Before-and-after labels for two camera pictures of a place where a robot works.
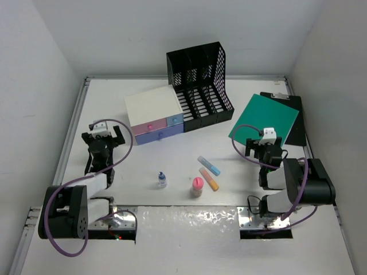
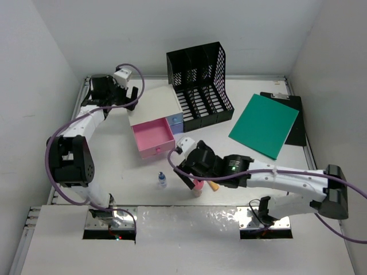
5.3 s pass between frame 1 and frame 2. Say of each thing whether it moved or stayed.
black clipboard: stayed
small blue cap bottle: stayed
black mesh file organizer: stayed
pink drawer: moved
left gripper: moved
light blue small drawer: stayed
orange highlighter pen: stayed
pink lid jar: stayed
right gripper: moved
